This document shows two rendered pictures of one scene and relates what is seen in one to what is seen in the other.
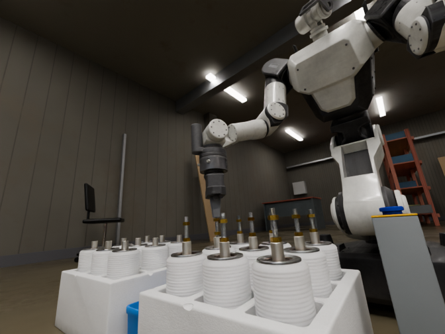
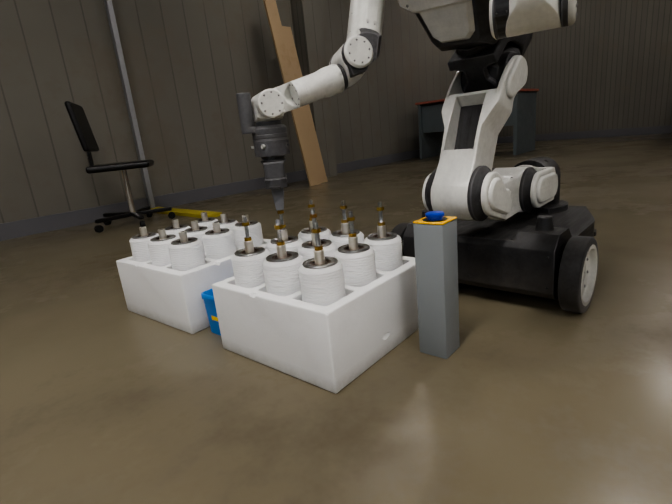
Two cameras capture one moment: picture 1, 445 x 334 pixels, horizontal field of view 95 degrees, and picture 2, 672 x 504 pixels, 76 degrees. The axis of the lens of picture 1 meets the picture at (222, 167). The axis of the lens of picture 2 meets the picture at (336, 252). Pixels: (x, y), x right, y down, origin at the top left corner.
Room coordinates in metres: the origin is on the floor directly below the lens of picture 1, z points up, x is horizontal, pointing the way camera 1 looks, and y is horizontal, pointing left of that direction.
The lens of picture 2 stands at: (-0.49, -0.18, 0.52)
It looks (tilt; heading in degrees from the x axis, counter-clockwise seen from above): 15 degrees down; 4
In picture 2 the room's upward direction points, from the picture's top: 6 degrees counter-clockwise
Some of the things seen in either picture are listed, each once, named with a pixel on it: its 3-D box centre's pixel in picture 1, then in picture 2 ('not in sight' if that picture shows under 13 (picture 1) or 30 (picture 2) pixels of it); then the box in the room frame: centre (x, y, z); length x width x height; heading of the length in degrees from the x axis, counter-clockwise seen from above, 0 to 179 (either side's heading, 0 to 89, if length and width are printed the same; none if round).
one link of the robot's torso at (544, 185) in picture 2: not in sight; (517, 187); (0.98, -0.71, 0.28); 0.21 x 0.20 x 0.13; 140
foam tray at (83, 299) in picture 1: (136, 289); (204, 275); (0.89, 0.37, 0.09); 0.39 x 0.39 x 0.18; 54
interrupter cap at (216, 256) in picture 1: (225, 256); (282, 257); (0.46, 0.01, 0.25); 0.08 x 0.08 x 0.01
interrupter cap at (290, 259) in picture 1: (278, 260); (320, 263); (0.39, -0.09, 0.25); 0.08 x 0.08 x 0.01
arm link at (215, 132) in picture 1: (209, 142); (263, 116); (0.61, 0.04, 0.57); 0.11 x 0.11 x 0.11; 24
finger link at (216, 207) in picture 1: (216, 206); (278, 198); (0.61, 0.03, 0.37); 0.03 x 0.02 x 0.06; 99
